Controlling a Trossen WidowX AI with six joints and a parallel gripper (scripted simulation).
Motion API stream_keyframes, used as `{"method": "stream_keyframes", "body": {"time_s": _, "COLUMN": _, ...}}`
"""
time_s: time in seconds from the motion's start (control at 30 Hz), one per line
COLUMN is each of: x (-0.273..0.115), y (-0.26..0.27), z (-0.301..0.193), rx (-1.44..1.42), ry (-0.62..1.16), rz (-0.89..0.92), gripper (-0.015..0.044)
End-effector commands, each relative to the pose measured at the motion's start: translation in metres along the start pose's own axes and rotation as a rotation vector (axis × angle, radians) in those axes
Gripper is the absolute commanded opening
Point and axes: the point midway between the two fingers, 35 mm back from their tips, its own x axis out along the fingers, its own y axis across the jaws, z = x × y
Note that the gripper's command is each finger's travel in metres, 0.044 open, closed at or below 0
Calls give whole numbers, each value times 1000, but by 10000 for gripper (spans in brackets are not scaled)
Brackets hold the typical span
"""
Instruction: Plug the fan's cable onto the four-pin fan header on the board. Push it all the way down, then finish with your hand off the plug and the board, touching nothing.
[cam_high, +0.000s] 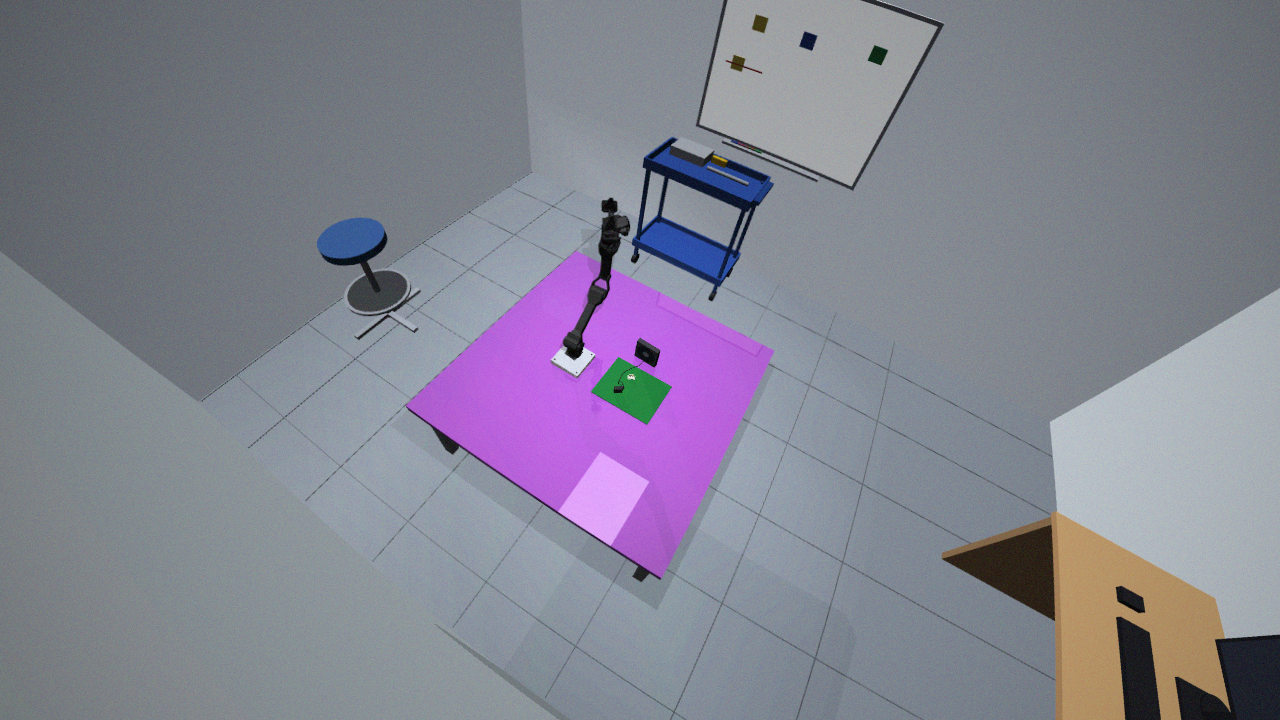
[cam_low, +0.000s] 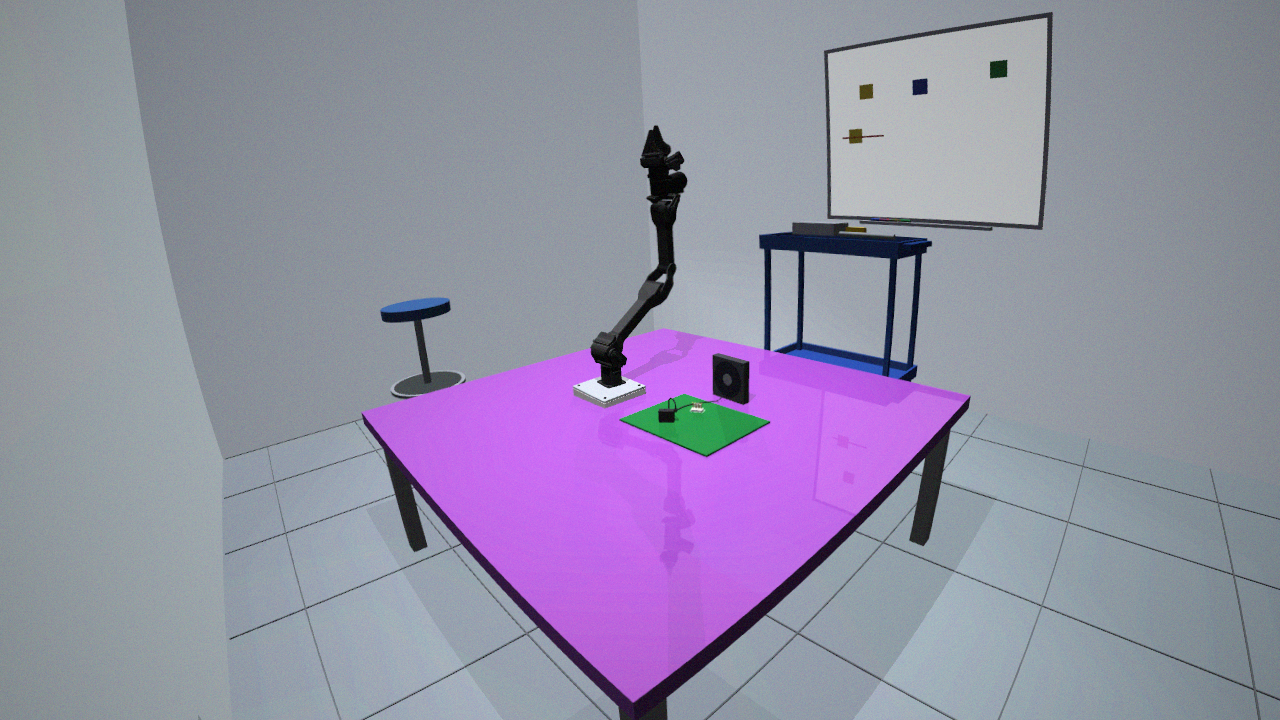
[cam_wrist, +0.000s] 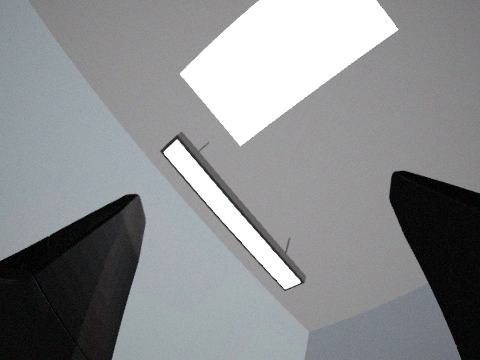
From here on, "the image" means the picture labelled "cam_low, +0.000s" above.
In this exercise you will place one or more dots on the green circuit board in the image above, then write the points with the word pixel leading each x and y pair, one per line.
pixel 704 428

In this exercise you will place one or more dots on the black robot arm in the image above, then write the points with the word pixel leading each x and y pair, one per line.
pixel 607 348

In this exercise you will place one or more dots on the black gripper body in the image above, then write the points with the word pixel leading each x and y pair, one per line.
pixel 654 165

